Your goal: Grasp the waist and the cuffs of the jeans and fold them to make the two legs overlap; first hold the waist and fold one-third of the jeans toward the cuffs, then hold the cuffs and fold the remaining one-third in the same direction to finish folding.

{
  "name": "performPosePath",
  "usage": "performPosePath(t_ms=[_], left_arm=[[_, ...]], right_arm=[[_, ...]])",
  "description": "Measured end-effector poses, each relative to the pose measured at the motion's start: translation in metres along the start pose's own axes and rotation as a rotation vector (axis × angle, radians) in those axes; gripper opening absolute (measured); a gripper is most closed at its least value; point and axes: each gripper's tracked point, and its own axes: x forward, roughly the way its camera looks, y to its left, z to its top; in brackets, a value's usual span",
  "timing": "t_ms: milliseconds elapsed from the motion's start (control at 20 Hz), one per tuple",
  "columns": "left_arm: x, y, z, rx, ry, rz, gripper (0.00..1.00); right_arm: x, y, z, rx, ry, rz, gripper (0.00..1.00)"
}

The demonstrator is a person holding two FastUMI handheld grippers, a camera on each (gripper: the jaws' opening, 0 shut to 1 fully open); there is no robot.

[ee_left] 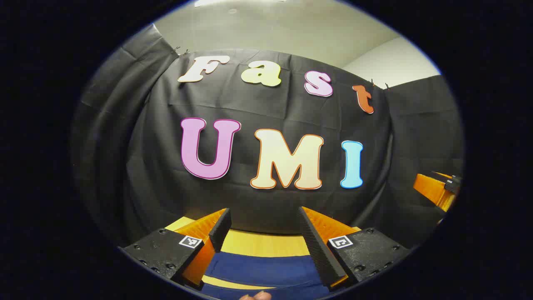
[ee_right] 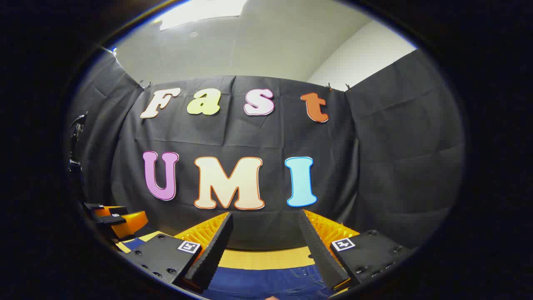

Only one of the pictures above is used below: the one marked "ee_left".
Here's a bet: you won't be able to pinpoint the black backdrop cloth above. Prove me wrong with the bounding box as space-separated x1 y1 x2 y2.
71 23 465 250

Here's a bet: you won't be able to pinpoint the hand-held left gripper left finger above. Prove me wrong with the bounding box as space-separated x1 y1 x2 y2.
119 207 232 289

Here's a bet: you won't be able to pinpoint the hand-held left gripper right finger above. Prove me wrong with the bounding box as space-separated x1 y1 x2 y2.
297 206 412 292

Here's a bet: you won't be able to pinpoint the ceiling light panel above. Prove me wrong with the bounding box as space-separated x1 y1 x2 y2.
194 0 288 8

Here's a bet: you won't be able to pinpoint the blue denim jeans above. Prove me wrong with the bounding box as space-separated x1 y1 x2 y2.
195 251 334 300

